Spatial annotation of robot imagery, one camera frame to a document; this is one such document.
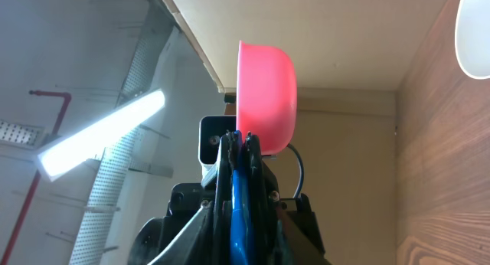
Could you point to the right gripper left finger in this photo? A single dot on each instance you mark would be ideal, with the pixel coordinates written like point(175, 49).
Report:
point(222, 209)

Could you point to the perforated cable tray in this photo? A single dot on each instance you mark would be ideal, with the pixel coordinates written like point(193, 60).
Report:
point(63, 219)

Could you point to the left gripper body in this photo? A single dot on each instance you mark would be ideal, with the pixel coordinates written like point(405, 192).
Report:
point(237, 216)

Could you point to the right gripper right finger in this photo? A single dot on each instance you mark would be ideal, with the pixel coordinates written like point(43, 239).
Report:
point(263, 209)

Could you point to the white bowl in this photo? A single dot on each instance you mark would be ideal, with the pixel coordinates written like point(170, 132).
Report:
point(472, 38)

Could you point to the pink scoop blue handle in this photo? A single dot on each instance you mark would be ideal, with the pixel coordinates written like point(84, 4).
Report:
point(266, 107)

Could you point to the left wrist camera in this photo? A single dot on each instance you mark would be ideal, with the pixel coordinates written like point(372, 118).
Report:
point(212, 128)

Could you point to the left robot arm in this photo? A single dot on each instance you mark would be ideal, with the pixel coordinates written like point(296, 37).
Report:
point(196, 230)

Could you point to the ceiling light tube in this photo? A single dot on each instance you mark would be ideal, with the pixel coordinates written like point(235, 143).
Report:
point(65, 153)

